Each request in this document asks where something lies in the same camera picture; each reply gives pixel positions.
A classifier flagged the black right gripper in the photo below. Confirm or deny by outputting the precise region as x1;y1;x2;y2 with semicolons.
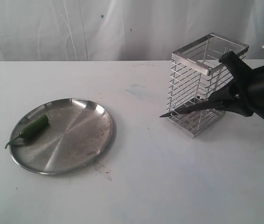
208;51;264;120

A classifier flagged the black handled kitchen knife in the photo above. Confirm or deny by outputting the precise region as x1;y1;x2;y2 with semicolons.
160;101;225;118

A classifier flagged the wire metal utensil basket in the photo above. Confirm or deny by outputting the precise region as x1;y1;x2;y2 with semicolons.
166;33;249;138

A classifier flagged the green chili pepper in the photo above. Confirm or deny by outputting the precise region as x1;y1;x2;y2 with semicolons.
5;114;49;149

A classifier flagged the round stainless steel plate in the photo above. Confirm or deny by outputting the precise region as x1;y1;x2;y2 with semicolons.
7;98;114;175

